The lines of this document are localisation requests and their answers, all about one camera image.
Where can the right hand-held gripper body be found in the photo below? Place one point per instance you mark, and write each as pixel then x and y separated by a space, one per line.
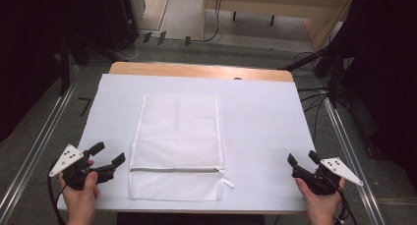
pixel 323 182

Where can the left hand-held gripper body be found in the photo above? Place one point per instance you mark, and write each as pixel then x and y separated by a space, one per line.
pixel 76 176

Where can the white mesh laundry bag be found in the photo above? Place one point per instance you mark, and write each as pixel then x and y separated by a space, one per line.
pixel 178 136

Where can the person's right hand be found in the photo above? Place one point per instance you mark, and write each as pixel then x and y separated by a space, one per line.
pixel 323 205

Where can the person's left hand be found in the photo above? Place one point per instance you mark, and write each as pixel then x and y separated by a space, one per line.
pixel 81 202

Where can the white table mat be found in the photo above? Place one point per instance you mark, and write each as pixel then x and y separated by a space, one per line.
pixel 262 130

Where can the person's dark clothing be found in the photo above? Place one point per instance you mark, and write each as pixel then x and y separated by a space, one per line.
pixel 190 219

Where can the black curtain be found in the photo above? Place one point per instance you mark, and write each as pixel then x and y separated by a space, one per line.
pixel 26 54
pixel 383 71

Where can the wooden table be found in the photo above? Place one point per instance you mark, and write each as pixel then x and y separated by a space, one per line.
pixel 196 70

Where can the small black floor block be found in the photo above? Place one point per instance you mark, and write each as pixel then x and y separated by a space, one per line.
pixel 162 37
pixel 187 41
pixel 147 37

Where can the black equipment cabinet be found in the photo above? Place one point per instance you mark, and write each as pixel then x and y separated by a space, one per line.
pixel 119 15

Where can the light wooden platform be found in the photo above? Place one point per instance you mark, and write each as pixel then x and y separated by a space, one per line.
pixel 268 4

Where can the metal floor rail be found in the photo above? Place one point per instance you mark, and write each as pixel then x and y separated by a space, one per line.
pixel 39 143
pixel 347 153

